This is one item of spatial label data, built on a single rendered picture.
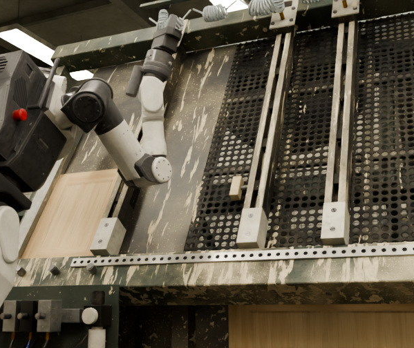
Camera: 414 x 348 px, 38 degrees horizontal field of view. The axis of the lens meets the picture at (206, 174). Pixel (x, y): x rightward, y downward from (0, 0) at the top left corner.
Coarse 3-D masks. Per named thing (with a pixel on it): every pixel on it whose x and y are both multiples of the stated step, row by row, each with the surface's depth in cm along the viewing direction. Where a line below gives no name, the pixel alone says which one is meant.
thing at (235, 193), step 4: (236, 176) 193; (240, 176) 192; (232, 180) 192; (236, 180) 191; (240, 180) 191; (232, 184) 191; (236, 184) 190; (240, 184) 190; (232, 188) 189; (236, 188) 189; (240, 188) 190; (232, 192) 188; (236, 192) 188; (240, 192) 189; (232, 196) 188; (236, 196) 188; (240, 196) 189; (232, 200) 190
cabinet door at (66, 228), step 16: (64, 176) 227; (80, 176) 223; (96, 176) 220; (112, 176) 217; (64, 192) 220; (80, 192) 217; (96, 192) 214; (48, 208) 217; (64, 208) 214; (80, 208) 211; (96, 208) 208; (48, 224) 210; (64, 224) 208; (80, 224) 205; (96, 224) 202; (32, 240) 208; (48, 240) 205; (64, 240) 202; (80, 240) 200; (32, 256) 202; (48, 256) 199; (64, 256) 197
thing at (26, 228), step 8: (80, 128) 244; (80, 136) 244; (72, 152) 237; (64, 160) 232; (56, 168) 228; (64, 168) 232; (48, 176) 226; (56, 176) 226; (48, 184) 223; (40, 192) 221; (48, 192) 221; (32, 200) 220; (40, 200) 218; (32, 208) 216; (40, 208) 216; (32, 216) 213; (24, 224) 212; (32, 224) 211; (24, 232) 209; (32, 232) 211; (24, 240) 206; (24, 248) 206
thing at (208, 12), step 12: (168, 0) 243; (180, 0) 241; (240, 0) 234; (252, 0) 230; (264, 0) 228; (312, 0) 221; (204, 12) 236; (216, 12) 234; (252, 12) 229; (264, 12) 228; (180, 24) 241
